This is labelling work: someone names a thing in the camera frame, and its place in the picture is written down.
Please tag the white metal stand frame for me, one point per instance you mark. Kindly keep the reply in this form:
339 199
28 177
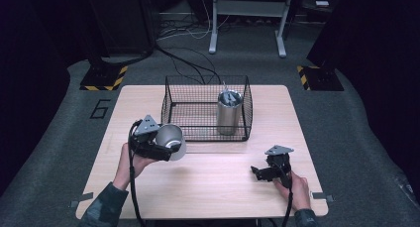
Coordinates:
214 42

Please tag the person's left hand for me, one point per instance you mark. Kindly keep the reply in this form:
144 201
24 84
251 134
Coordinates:
127 169

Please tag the grey tape strip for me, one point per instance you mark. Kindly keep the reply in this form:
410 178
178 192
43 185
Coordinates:
320 196
82 198

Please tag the steel tumbler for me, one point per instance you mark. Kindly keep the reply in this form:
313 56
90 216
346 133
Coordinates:
229 118

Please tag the person's right hand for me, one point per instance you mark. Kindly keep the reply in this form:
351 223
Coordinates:
300 194

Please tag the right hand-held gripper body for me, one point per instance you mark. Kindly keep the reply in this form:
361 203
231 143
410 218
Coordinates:
280 164

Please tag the black yellow striped stand base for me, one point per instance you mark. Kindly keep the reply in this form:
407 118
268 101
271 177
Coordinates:
102 78
322 79

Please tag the dark cabinet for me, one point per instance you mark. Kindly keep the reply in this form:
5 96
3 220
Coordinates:
122 19

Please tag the small white box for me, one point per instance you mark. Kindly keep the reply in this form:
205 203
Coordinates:
322 3

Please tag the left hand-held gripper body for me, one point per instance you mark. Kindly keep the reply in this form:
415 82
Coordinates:
145 144

